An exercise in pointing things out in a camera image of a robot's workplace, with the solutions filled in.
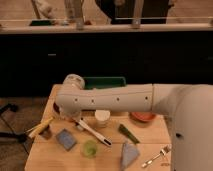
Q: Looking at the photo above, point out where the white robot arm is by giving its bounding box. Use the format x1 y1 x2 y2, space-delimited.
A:
55 74 213 171

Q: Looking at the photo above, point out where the white plastic cup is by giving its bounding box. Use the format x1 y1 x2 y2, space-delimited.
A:
95 110 110 126

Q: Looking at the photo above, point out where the green plastic cup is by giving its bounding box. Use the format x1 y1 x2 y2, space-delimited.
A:
82 140 97 158

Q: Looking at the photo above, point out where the green plastic tray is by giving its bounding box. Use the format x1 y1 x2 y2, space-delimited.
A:
84 77 126 90

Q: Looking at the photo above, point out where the green stick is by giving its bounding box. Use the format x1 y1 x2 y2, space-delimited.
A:
118 124 139 144

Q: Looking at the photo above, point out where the orange bowl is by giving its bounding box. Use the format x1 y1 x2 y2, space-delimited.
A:
130 112 156 122

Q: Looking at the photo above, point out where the dark brown bowl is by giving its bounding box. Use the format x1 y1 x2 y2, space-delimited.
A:
53 103 60 114

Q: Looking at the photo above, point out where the blue sponge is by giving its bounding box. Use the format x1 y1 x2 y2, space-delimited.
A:
56 129 77 151

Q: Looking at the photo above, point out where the blue folded cloth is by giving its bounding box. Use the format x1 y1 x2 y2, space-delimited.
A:
120 141 140 171

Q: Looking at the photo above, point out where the silver fork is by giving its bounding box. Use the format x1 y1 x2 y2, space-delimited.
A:
141 145 171 168

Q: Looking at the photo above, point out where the green item on counter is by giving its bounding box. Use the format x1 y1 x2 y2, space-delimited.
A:
29 20 53 26

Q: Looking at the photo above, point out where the black tripod stand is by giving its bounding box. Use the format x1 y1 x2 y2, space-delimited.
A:
0 103 28 153

